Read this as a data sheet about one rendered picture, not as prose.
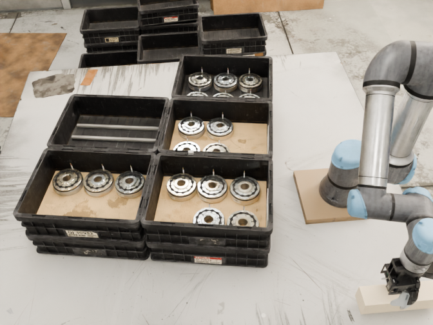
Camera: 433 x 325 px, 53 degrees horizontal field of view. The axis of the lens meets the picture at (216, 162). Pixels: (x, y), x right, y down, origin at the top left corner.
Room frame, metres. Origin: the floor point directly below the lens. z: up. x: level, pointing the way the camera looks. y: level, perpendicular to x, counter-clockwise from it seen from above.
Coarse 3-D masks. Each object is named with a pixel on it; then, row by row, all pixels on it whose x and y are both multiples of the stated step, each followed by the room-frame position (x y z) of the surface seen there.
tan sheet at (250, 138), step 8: (176, 128) 1.28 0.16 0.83; (240, 128) 1.27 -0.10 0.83; (248, 128) 1.26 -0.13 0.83; (256, 128) 1.26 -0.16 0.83; (264, 128) 1.26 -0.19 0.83; (176, 136) 1.23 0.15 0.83; (232, 136) 1.22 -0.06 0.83; (240, 136) 1.22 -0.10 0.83; (248, 136) 1.22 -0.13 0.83; (256, 136) 1.22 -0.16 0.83; (264, 136) 1.22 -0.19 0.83; (176, 144) 1.19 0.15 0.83; (200, 144) 1.18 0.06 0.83; (232, 144) 1.18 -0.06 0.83; (240, 144) 1.18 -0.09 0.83; (248, 144) 1.18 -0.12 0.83; (256, 144) 1.17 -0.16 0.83; (264, 144) 1.17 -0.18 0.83; (240, 152) 1.14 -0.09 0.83; (248, 152) 1.13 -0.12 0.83; (256, 152) 1.13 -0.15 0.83; (264, 152) 1.13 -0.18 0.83
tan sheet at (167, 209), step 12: (228, 180) 1.00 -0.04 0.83; (228, 192) 0.95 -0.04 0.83; (264, 192) 0.94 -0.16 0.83; (168, 204) 0.90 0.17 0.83; (180, 204) 0.90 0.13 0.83; (192, 204) 0.90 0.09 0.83; (204, 204) 0.90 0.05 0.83; (216, 204) 0.90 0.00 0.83; (228, 204) 0.89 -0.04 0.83; (240, 204) 0.89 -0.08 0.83; (252, 204) 0.89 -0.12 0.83; (264, 204) 0.89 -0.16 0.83; (156, 216) 0.86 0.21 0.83; (168, 216) 0.85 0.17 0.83; (180, 216) 0.85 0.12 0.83; (192, 216) 0.85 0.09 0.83; (228, 216) 0.85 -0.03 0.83; (264, 216) 0.84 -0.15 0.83
